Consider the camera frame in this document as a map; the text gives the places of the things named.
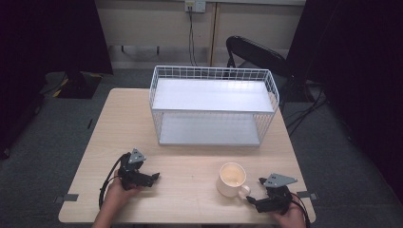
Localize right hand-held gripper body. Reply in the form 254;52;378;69
254;172;298;215

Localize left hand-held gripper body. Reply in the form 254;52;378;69
119;148;152;191

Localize white cup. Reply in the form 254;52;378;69
216;161;252;200

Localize white wire shelf rack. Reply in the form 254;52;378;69
148;65;280;147

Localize person's right hand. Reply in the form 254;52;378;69
272;193;307;228

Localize person's left hand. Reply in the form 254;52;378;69
104;170;144;207

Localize grey tape piece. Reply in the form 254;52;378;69
53;193;80;204
296;190;318;201

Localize black stand base yellow tape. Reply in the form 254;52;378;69
40;70;103;100

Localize black chair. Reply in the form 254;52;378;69
225;35;290;78

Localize black curtain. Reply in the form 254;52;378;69
284;0;403;207
0;0;114;161

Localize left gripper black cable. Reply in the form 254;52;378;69
98;152;131;211

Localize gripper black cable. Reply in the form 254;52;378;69
98;152;131;211
290;192;312;228

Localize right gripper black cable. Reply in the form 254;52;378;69
290;192;312;228

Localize black floor cables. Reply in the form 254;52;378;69
284;80;329;138

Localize black wall socket cable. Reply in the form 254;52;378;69
187;9;200;67

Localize wooden wall strip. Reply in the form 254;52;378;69
208;2;221;67

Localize white wall socket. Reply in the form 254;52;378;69
184;0;207;14

